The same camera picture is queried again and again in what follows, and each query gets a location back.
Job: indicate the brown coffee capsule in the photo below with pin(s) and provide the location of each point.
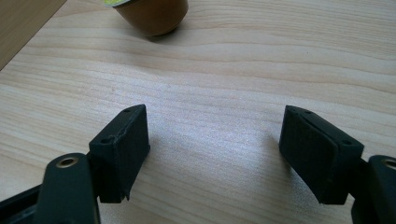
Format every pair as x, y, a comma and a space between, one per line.
155, 17

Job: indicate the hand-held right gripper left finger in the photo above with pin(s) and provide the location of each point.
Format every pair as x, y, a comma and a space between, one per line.
121, 155

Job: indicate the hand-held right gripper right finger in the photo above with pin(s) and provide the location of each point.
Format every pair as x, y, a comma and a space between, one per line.
317, 155

